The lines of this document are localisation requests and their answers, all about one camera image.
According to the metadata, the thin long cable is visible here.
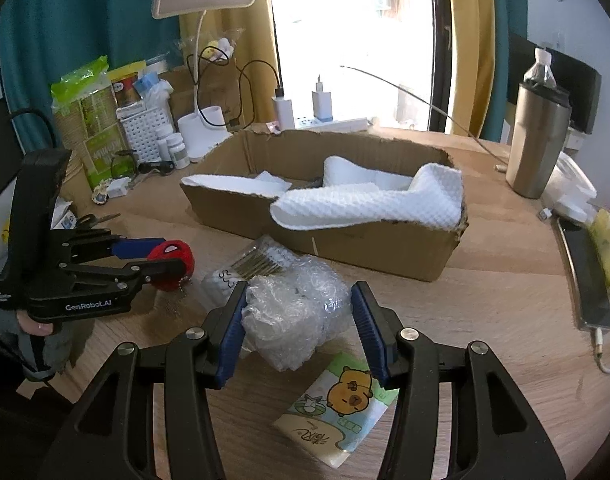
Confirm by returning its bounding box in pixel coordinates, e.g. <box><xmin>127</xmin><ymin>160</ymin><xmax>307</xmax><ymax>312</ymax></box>
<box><xmin>340</xmin><ymin>64</ymin><xmax>508</xmax><ymax>171</ymax></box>

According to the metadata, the wide yellow curtain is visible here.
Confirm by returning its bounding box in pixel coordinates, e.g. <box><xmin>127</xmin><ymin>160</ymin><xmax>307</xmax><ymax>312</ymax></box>
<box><xmin>177</xmin><ymin>0</ymin><xmax>280</xmax><ymax>126</ymax></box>

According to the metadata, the white plastic container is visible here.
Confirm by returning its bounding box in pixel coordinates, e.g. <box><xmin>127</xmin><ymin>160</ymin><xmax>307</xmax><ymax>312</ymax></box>
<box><xmin>541</xmin><ymin>151</ymin><xmax>598</xmax><ymax>225</ymax></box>

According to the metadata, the jar with yellow lid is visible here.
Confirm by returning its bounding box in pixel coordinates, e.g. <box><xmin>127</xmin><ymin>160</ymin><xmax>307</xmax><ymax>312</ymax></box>
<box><xmin>110</xmin><ymin>62</ymin><xmax>148</xmax><ymax>108</ymax></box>

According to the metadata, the blue and white plastic pack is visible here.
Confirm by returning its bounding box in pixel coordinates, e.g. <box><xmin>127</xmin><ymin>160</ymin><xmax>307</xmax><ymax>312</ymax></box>
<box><xmin>134</xmin><ymin>70</ymin><xmax>174</xmax><ymax>111</ymax></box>

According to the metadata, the clear cotton swab pack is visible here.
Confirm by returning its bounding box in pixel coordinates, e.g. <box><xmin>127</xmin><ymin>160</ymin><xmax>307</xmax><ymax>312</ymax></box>
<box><xmin>201</xmin><ymin>234</ymin><xmax>298</xmax><ymax>306</ymax></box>

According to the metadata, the black door frame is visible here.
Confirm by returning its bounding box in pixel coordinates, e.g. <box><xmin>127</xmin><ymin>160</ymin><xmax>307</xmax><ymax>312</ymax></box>
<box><xmin>427</xmin><ymin>0</ymin><xmax>458</xmax><ymax>133</ymax></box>

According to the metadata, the person's left hand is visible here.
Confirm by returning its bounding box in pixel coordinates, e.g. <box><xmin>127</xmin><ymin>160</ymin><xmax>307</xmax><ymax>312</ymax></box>
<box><xmin>17</xmin><ymin>310</ymin><xmax>56</xmax><ymax>337</ymax></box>

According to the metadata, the red round plush toy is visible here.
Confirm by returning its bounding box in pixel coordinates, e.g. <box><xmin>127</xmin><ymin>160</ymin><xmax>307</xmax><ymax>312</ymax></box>
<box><xmin>146</xmin><ymin>240</ymin><xmax>196</xmax><ymax>293</ymax></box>

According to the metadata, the white phone cable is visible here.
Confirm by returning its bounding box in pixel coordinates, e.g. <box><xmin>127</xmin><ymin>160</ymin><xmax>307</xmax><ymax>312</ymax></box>
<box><xmin>592</xmin><ymin>329</ymin><xmax>610</xmax><ymax>375</ymax></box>

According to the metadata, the narrow yellow curtain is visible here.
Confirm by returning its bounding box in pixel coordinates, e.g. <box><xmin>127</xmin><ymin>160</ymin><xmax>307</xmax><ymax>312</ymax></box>
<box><xmin>445</xmin><ymin>0</ymin><xmax>496</xmax><ymax>138</ymax></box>

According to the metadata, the clear water bottle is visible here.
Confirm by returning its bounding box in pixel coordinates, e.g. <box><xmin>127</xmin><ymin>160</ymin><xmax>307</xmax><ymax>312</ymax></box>
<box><xmin>522</xmin><ymin>47</ymin><xmax>558</xmax><ymax>92</ymax></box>

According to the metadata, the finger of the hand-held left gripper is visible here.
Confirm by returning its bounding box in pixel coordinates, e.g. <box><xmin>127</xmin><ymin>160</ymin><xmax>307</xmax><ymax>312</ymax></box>
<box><xmin>62</xmin><ymin>257</ymin><xmax>186</xmax><ymax>293</ymax></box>
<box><xmin>60</xmin><ymin>230</ymin><xmax>168</xmax><ymax>263</ymax></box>

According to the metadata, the black handled tool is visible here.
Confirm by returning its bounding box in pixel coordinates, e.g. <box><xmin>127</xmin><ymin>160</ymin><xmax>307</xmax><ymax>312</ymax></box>
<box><xmin>137</xmin><ymin>160</ymin><xmax>176</xmax><ymax>176</ymax></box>

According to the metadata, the white perforated basket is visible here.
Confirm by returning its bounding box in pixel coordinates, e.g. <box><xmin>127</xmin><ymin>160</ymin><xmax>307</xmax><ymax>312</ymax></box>
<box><xmin>119</xmin><ymin>105</ymin><xmax>176</xmax><ymax>161</ymax></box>

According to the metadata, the narrow teal curtain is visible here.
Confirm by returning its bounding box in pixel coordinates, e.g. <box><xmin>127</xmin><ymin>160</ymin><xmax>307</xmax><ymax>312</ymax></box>
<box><xmin>485</xmin><ymin>0</ymin><xmax>528</xmax><ymax>143</ymax></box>

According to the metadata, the brown cardboard box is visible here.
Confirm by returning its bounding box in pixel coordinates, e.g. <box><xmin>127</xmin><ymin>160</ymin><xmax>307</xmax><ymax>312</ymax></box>
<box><xmin>179</xmin><ymin>127</ymin><xmax>470</xmax><ymax>282</ymax></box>

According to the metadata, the white phone charger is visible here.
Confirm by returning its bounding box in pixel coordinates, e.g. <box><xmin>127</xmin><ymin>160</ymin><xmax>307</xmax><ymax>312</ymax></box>
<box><xmin>312</xmin><ymin>74</ymin><xmax>333</xmax><ymax>121</ymax></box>

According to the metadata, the black charging cable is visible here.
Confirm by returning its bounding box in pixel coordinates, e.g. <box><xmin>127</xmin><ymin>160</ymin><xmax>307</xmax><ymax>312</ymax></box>
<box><xmin>187</xmin><ymin>52</ymin><xmax>286</xmax><ymax>128</ymax></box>

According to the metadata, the steel tumbler with black lid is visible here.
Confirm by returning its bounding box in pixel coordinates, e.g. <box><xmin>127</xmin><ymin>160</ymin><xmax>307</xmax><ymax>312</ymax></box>
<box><xmin>505</xmin><ymin>82</ymin><xmax>572</xmax><ymax>199</ymax></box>

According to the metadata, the white tissue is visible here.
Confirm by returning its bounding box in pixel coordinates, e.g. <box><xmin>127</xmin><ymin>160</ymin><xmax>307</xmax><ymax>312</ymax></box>
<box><xmin>181</xmin><ymin>172</ymin><xmax>292</xmax><ymax>200</ymax></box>

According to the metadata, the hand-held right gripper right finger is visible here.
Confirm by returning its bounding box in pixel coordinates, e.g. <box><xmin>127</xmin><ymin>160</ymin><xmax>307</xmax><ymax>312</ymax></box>
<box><xmin>351</xmin><ymin>281</ymin><xmax>568</xmax><ymax>480</ymax></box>

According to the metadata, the cartoon print tissue pack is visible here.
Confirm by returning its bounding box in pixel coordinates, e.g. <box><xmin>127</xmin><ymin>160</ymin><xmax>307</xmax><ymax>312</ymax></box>
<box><xmin>274</xmin><ymin>352</ymin><xmax>400</xmax><ymax>470</ymax></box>

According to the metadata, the person's left forearm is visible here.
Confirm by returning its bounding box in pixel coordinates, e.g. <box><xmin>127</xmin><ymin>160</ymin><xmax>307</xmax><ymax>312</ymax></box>
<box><xmin>0</xmin><ymin>305</ymin><xmax>76</xmax><ymax>383</ymax></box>

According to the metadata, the clear bubble wrap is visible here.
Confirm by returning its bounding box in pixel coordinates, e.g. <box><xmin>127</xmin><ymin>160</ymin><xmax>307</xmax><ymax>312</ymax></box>
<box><xmin>242</xmin><ymin>255</ymin><xmax>352</xmax><ymax>372</ymax></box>

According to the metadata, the black smartphone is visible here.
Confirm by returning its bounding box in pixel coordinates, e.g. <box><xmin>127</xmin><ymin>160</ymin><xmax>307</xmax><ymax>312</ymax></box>
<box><xmin>555</xmin><ymin>217</ymin><xmax>610</xmax><ymax>332</ymax></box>

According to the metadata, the green paper cup package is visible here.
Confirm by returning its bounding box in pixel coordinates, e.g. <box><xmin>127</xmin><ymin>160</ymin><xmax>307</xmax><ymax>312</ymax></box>
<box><xmin>51</xmin><ymin>56</ymin><xmax>130</xmax><ymax>191</ymax></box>

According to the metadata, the white cotton towel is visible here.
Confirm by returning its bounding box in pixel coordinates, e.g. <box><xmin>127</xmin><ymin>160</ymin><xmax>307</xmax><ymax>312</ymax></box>
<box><xmin>270</xmin><ymin>156</ymin><xmax>464</xmax><ymax>232</ymax></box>

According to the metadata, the white charger with black cable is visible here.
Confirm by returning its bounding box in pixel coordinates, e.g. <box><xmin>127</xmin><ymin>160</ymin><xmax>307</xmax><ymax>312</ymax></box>
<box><xmin>272</xmin><ymin>94</ymin><xmax>296</xmax><ymax>131</ymax></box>

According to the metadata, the black monitor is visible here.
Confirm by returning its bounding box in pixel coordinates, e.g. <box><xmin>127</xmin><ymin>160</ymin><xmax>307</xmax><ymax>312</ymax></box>
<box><xmin>507</xmin><ymin>32</ymin><xmax>602</xmax><ymax>135</ymax></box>

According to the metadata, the white power strip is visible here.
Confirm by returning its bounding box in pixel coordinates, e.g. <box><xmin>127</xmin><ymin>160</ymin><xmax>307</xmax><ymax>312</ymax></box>
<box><xmin>267</xmin><ymin>116</ymin><xmax>370</xmax><ymax>133</ymax></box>

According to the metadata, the brown cardboard panel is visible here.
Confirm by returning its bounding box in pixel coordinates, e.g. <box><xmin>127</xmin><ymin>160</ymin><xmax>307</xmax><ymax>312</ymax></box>
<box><xmin>160</xmin><ymin>30</ymin><xmax>248</xmax><ymax>128</ymax></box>

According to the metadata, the dark green translucent object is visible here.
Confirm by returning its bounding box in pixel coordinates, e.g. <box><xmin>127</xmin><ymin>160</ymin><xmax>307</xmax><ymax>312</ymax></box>
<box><xmin>110</xmin><ymin>150</ymin><xmax>138</xmax><ymax>178</ymax></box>

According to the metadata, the grey metal tool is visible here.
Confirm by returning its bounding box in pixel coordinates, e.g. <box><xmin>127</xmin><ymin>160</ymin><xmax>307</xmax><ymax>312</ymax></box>
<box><xmin>75</xmin><ymin>213</ymin><xmax>122</xmax><ymax>231</ymax></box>

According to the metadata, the white wet wipes pack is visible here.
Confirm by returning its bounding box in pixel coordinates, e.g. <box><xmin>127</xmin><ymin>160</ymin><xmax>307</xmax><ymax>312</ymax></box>
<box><xmin>50</xmin><ymin>195</ymin><xmax>78</xmax><ymax>231</ymax></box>

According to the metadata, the wide teal curtain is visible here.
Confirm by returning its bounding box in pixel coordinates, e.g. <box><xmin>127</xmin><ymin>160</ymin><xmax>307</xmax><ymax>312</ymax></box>
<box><xmin>0</xmin><ymin>0</ymin><xmax>180</xmax><ymax>126</ymax></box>

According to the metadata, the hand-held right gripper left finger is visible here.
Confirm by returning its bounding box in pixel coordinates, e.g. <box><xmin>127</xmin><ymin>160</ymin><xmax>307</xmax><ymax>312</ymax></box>
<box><xmin>39</xmin><ymin>281</ymin><xmax>250</xmax><ymax>480</ymax></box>

